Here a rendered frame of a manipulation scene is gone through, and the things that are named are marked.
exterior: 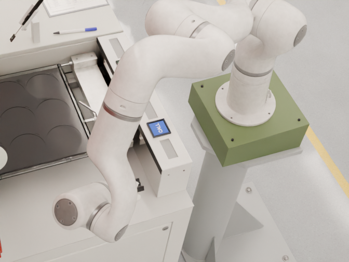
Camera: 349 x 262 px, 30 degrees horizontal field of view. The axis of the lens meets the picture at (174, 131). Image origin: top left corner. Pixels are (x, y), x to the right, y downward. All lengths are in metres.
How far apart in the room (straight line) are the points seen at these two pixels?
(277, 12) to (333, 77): 1.90
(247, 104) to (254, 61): 0.19
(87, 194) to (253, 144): 0.68
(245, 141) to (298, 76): 1.62
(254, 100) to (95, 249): 0.64
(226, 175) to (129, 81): 0.98
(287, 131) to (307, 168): 1.15
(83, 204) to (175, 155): 0.48
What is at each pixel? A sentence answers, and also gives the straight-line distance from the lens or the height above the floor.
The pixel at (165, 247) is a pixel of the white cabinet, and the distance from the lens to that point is 2.10.
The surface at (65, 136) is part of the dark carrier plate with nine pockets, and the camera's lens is 1.93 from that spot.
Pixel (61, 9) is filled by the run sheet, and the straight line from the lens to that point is 2.21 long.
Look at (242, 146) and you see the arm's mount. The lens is 1.96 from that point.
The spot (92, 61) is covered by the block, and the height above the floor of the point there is 0.90.
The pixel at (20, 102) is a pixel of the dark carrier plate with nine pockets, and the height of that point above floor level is 0.90.
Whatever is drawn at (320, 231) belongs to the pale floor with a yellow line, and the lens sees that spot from 2.99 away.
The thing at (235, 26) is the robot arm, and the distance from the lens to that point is 1.56.
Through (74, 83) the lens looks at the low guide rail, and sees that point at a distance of 2.15.
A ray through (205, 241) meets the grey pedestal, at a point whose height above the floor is 0.17.
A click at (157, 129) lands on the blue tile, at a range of 1.88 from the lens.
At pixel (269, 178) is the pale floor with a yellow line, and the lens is 3.07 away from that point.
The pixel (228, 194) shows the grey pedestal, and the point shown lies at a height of 0.52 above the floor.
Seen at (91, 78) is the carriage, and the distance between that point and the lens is 2.11.
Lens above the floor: 2.43
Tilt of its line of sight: 51 degrees down
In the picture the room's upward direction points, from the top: 11 degrees clockwise
